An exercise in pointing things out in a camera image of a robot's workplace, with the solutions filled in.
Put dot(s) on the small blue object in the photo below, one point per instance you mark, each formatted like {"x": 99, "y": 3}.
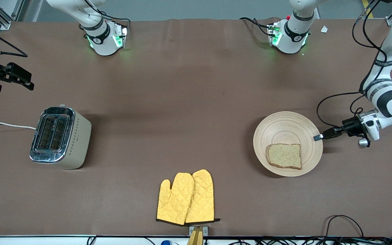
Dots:
{"x": 166, "y": 243}

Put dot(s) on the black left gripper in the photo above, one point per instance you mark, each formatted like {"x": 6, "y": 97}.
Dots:
{"x": 351, "y": 126}

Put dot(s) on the aluminium frame profile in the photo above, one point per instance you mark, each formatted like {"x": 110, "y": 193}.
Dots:
{"x": 2, "y": 21}

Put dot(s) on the round wooden plate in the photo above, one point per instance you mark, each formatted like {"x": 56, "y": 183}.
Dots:
{"x": 284, "y": 129}

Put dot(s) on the brown bread toast slice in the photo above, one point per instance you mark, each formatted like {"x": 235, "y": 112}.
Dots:
{"x": 284, "y": 156}

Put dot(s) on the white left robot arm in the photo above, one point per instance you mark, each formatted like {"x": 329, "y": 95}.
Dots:
{"x": 293, "y": 39}

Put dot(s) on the brown table cloth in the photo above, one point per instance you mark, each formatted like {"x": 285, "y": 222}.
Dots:
{"x": 148, "y": 85}

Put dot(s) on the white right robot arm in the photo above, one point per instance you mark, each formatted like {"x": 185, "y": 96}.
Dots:
{"x": 102, "y": 44}

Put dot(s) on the chrome and beige toaster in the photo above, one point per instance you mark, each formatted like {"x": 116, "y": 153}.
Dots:
{"x": 75, "y": 143}

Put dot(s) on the small white paper scrap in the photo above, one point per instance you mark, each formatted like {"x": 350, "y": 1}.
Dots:
{"x": 324, "y": 29}

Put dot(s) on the yellow quilted oven mitt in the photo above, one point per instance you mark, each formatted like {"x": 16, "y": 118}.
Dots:
{"x": 175, "y": 200}
{"x": 203, "y": 197}

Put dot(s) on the grey metal bracket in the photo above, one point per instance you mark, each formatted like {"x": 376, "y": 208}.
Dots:
{"x": 205, "y": 230}

